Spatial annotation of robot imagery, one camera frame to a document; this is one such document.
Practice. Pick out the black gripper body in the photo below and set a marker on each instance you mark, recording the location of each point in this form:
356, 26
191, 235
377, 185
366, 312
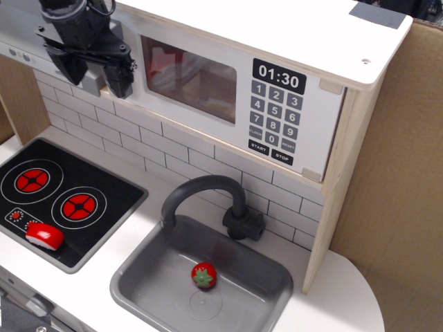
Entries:
78, 27

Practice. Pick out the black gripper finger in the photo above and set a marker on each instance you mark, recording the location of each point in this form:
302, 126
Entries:
119, 80
72, 68

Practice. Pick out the grey microwave door handle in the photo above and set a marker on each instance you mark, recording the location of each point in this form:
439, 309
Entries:
117, 31

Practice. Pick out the white microwave door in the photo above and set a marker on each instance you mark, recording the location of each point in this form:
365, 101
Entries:
239, 96

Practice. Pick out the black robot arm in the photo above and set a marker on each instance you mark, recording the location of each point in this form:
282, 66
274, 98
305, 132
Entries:
76, 33

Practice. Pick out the white wooden toy microwave cabinet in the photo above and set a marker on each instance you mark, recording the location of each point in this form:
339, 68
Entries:
318, 37

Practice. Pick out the red orange toy food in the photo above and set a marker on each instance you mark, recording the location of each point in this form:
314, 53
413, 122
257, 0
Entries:
168, 70

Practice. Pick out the grey toy range hood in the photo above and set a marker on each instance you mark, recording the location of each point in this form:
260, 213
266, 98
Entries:
20, 42

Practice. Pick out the black toy stovetop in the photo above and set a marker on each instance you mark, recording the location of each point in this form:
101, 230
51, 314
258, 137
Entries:
44, 183

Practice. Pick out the red white toy sushi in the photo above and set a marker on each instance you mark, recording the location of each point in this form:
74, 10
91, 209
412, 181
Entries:
44, 235

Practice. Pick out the dark grey toy faucet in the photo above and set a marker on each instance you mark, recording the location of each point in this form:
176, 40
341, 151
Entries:
224, 192

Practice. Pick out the grey toy sink basin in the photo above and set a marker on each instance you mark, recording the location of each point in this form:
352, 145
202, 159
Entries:
155, 283

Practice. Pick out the red toy strawberry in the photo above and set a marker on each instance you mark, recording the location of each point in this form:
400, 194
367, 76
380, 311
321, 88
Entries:
204, 275

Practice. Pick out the grey tape patch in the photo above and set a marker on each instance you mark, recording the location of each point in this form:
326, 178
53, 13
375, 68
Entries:
377, 15

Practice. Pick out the brown cardboard panel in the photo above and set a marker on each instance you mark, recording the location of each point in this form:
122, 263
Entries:
390, 225

